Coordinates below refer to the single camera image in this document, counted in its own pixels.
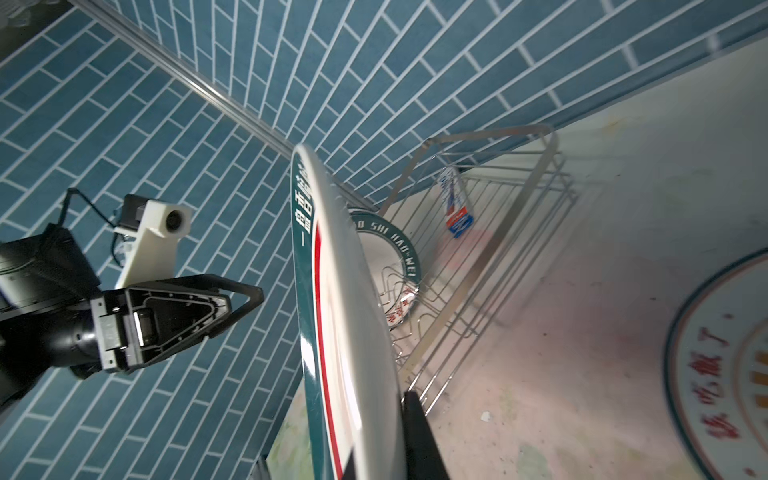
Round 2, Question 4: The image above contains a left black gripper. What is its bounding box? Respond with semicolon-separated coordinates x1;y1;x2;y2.
65;274;265;380

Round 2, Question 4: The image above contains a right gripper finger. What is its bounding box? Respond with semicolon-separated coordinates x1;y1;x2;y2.
402;391;450;480

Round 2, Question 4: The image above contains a red ring green plate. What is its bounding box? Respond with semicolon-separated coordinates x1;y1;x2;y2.
290;144;407;479

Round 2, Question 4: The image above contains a grey rim hao plate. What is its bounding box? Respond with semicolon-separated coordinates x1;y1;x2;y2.
350;209;422;330

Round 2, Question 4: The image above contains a metal wire dish rack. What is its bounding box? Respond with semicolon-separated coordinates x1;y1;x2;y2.
380;124;578;412

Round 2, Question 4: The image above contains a thin red rim plate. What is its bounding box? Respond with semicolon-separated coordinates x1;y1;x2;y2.
663;249;767;479

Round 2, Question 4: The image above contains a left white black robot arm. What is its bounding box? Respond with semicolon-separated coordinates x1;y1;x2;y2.
1;224;264;413

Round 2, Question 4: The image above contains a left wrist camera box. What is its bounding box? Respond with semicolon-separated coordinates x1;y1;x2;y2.
114;194;192;289

